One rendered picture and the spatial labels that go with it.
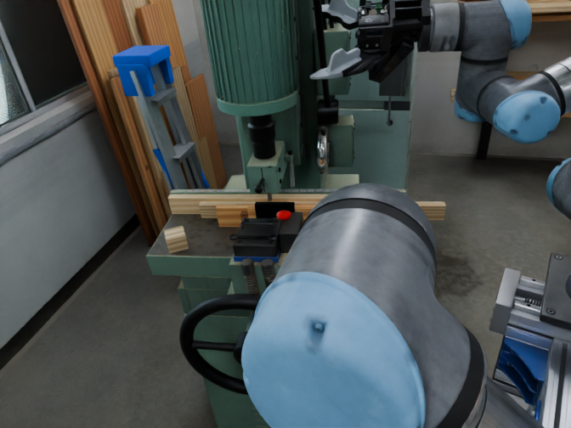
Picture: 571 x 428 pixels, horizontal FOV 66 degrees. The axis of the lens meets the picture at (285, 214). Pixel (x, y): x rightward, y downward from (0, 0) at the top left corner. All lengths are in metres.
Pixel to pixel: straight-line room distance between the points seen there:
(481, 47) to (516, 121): 0.16
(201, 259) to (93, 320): 1.40
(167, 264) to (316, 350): 0.84
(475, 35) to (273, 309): 0.64
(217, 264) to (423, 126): 2.58
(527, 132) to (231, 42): 0.52
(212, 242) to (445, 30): 0.65
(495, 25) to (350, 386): 0.67
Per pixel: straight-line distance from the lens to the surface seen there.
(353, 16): 0.86
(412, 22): 0.80
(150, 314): 2.27
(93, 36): 2.36
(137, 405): 1.96
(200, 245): 1.06
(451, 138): 3.45
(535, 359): 1.14
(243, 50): 0.87
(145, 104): 1.81
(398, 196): 0.36
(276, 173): 0.99
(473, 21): 0.82
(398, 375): 0.25
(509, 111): 0.73
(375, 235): 0.31
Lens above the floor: 1.51
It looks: 33 degrees down
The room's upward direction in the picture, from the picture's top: 6 degrees counter-clockwise
